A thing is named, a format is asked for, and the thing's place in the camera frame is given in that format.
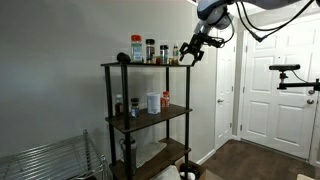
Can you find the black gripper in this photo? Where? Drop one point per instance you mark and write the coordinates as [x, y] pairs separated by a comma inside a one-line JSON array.
[[195, 44]]

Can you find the clear white-lid spice bottle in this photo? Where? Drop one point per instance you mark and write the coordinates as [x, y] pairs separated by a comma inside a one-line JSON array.
[[175, 54]]

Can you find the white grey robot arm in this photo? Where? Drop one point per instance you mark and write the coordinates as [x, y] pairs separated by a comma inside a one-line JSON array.
[[214, 14]]

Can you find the black-lid clear spice jar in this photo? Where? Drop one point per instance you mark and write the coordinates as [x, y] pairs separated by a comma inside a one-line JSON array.
[[164, 50]]

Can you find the black-lid red spice jar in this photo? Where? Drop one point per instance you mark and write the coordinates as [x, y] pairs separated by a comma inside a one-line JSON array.
[[150, 50]]

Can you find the red orange spice container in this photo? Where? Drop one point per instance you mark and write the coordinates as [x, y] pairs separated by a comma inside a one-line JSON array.
[[165, 99]]

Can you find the red-lid spice jar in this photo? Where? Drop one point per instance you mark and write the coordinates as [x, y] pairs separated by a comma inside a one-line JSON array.
[[136, 48]]

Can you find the small black-lid jar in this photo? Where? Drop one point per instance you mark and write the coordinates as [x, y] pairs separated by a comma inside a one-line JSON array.
[[134, 107]]

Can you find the small dark brown bottle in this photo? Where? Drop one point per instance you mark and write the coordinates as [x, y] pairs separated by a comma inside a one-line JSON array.
[[119, 105]]

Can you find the dark wooden three-tier shelf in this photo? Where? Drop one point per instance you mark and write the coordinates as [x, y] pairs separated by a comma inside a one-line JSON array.
[[174, 149]]

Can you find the dark grey water bottle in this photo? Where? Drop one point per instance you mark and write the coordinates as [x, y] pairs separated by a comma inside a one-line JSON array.
[[133, 148]]

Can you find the red tomato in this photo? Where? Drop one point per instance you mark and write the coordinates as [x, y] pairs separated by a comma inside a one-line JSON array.
[[158, 60]]

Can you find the white side door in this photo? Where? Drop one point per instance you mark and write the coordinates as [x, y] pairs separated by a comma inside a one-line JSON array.
[[224, 92]]

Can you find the white cylindrical can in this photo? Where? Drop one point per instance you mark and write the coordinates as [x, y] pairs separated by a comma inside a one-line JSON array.
[[153, 103]]

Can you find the black round object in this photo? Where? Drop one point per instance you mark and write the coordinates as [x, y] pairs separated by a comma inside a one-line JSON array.
[[123, 58]]

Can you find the grey folded dish mat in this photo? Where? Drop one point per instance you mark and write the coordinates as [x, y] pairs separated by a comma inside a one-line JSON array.
[[148, 151]]

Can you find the white panel door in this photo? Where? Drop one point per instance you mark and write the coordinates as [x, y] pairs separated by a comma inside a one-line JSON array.
[[281, 119]]

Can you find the chrome wire rack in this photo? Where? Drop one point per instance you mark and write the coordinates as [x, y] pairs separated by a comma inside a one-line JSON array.
[[75, 158]]

